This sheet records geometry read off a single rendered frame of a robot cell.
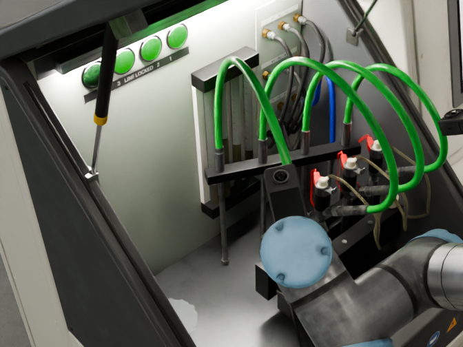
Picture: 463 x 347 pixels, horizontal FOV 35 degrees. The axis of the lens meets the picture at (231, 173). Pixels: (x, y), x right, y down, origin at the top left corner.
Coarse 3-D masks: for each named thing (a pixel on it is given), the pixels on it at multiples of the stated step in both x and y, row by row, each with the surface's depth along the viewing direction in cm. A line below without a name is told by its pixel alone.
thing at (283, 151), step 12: (228, 60) 120; (240, 60) 116; (252, 72) 113; (216, 84) 131; (252, 84) 111; (216, 96) 134; (264, 96) 109; (216, 108) 136; (264, 108) 109; (216, 120) 139; (276, 120) 108; (216, 132) 141; (276, 132) 107; (216, 144) 143; (276, 144) 107; (288, 156) 106
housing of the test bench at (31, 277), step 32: (0, 0) 120; (32, 0) 120; (0, 96) 119; (0, 128) 127; (0, 160) 136; (0, 192) 147; (0, 224) 159; (32, 224) 139; (32, 256) 150; (32, 288) 163; (32, 320) 178; (64, 320) 156
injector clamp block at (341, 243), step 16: (336, 224) 152; (352, 224) 157; (368, 224) 151; (384, 224) 153; (400, 224) 158; (336, 240) 148; (352, 240) 148; (368, 240) 151; (384, 240) 157; (352, 256) 149; (368, 256) 155; (256, 272) 145; (352, 272) 153; (256, 288) 148; (272, 288) 146
